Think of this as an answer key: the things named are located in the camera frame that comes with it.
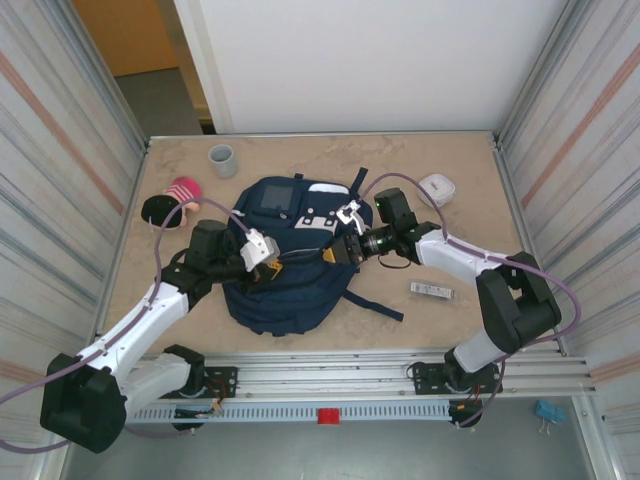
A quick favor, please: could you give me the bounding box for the navy blue backpack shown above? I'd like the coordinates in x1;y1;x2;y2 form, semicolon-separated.
219;167;405;337

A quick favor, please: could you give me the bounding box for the clear ink cartridge box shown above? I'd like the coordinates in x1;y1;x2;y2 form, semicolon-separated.
409;280;457;302

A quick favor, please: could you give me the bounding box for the white lidded box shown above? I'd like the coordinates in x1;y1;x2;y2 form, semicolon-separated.
417;173;457;206

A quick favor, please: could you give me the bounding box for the grey plastic cup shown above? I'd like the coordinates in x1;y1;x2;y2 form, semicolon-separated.
208;144;238;179

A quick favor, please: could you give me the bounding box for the blue binder clip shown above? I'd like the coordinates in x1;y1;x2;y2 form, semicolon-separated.
535;398;567;437

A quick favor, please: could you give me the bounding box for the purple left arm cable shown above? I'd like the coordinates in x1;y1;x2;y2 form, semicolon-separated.
0;197;261;454

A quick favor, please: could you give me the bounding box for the aluminium table side rail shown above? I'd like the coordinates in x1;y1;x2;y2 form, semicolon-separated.
92;134;154;334
490;133;599;389

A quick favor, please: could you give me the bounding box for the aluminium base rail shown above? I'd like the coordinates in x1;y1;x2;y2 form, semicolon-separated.
144;349;599;399

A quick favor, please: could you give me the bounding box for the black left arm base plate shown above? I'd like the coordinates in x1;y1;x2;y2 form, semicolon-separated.
159;366;239;400

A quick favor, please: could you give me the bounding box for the slotted grey cable tray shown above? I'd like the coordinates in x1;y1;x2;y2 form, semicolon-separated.
127;402;456;424

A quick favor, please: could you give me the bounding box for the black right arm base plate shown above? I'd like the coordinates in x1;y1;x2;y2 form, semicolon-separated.
407;360;504;399

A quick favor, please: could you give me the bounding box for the white door frame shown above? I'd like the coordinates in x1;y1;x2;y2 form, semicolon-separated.
172;0;236;135

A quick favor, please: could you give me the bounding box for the translucent ribbed enclosure panel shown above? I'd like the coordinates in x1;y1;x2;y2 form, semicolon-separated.
0;0;149;401
499;0;640;401

